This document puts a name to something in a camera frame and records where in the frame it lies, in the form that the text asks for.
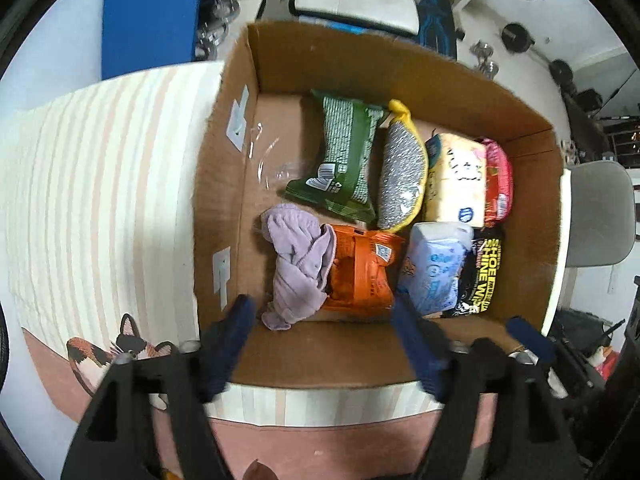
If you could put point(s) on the striped cat print tablecloth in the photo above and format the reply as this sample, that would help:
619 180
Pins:
100 185

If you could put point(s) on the red plastic bag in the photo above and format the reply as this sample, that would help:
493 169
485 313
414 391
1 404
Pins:
611 366

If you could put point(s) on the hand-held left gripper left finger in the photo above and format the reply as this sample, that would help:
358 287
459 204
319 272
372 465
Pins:
225 350

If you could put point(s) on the black yellow wipes packet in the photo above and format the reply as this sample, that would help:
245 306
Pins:
485 270

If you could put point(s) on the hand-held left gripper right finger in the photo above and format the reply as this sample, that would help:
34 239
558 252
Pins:
420 355

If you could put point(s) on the chrome metal frame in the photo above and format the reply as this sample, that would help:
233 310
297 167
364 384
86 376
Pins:
215 25

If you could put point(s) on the red snack packet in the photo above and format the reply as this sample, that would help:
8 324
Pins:
500 185

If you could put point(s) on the purple cloth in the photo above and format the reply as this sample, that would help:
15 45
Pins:
295 260

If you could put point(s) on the cream tissue pack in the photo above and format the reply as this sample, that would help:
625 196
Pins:
457 180

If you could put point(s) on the black bag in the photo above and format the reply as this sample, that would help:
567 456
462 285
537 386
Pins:
588 101

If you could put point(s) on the white goose plush toy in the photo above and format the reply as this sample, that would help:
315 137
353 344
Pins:
597 357

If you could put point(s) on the yellow silver scrubber sponge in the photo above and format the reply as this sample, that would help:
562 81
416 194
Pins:
400 175

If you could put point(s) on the green snack packet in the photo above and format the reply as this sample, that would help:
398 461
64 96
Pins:
345 160

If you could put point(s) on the small black barbell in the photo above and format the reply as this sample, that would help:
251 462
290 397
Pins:
515 37

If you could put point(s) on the grey shell chair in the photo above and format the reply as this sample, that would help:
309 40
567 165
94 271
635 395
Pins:
600 210

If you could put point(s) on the blue foam mat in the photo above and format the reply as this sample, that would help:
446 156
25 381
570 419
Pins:
150 10

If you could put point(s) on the cardboard box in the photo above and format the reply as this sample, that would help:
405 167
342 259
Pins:
280 125

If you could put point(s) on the orange snack packet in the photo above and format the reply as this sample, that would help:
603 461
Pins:
360 270

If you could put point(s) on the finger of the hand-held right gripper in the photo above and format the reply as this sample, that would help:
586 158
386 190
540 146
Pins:
530 336

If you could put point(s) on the blue tissue pack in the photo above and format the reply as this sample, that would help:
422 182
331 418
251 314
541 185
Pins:
432 270

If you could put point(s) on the chrome dumbbell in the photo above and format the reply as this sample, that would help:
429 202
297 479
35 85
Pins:
491 67
481 49

